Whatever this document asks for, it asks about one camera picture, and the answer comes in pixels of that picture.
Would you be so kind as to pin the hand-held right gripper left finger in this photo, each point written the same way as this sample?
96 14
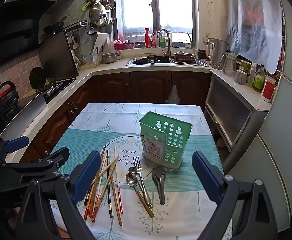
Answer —
86 177

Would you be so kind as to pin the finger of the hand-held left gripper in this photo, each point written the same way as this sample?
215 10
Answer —
17 142
51 163

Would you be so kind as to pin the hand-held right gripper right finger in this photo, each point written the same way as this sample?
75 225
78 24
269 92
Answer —
207 177

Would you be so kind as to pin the group of assorted chopsticks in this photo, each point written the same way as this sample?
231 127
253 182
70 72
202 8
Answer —
97 192

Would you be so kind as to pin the black chopstick with gold band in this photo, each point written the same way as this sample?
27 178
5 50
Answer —
109 180

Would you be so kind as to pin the large steel soup spoon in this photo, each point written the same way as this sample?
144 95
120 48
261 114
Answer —
159 175

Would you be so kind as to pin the green plastic utensil holder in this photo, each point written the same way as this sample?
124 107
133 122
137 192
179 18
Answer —
148 127

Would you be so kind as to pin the red black electric grill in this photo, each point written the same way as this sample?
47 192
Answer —
8 102

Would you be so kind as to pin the steel side panel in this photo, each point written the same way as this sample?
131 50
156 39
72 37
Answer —
26 115

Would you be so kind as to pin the small steel spoon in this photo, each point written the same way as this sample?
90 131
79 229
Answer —
132 170

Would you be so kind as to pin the steel fork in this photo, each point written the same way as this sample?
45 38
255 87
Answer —
137 165

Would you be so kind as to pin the round black pan lid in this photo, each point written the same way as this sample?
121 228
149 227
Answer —
37 78

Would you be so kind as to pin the gas stove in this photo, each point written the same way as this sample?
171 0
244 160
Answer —
58 87

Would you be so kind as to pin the printed floral tablecloth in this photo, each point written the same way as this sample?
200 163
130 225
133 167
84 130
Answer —
126 120

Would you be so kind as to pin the frosted glass side cabinet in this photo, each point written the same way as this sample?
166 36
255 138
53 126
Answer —
226 107

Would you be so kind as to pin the grey refrigerator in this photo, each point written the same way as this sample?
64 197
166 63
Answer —
281 142

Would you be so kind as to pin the black stove splash guard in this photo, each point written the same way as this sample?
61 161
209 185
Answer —
58 57

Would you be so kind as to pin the hanging plastic bag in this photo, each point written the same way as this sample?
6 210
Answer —
174 95

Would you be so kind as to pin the brown wooden base cabinets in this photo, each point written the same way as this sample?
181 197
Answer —
116 87

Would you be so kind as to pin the white kitchen countertop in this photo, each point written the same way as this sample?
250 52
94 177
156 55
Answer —
86 73

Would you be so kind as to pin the black range hood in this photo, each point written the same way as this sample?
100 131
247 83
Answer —
23 12

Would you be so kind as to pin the black frying pan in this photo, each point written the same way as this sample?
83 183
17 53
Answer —
53 27

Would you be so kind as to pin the grey mug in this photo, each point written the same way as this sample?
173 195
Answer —
240 77

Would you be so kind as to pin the white hanging spatula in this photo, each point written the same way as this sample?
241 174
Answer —
75 43

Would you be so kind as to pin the red label white canister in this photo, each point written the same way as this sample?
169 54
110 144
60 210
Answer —
268 88

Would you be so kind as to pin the green label oil bottle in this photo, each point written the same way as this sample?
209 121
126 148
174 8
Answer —
258 81

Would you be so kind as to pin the white cap yellow bottle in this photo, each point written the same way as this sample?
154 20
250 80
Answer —
251 76

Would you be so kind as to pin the glass pitcher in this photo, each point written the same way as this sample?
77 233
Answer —
229 66

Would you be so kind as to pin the small steel pot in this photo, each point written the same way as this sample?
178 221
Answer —
109 58

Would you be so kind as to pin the stack of dirty dishes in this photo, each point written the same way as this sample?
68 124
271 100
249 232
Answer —
184 56

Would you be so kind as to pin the steel kitchen sink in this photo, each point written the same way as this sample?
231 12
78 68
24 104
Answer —
129 62

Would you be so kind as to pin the steel electric kettle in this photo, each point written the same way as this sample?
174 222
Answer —
218 52

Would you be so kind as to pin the white cutting board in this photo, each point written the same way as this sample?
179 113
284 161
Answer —
99 42

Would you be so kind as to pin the black wok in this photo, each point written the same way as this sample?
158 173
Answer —
148 60

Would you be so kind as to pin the pink plastic basin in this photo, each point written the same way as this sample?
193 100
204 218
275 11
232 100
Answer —
119 45

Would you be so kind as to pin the dark pink bowl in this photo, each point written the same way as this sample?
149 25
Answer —
130 46

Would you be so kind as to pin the curved steel faucet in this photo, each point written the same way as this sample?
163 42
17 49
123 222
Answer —
169 42

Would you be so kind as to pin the hanging utensil cup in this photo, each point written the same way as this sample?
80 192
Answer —
109 28

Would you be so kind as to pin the green label soap bottle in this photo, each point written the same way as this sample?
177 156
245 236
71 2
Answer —
162 41

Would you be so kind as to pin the hanging steel pots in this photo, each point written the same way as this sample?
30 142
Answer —
98 14

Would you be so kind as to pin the pink bottle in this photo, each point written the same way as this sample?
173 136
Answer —
155 38

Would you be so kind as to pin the red spray bottle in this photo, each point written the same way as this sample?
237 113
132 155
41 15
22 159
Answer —
148 38

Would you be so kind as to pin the hanging steel saucepan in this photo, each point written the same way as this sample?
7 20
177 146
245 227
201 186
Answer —
108 2

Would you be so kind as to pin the translucent plastic sheet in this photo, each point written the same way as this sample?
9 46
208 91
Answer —
253 17

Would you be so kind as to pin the kitchen window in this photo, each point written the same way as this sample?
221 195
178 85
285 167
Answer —
138 5

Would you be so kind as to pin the wall utensil rail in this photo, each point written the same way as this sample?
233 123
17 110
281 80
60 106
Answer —
76 25

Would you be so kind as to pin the wall socket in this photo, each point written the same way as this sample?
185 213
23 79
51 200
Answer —
206 38

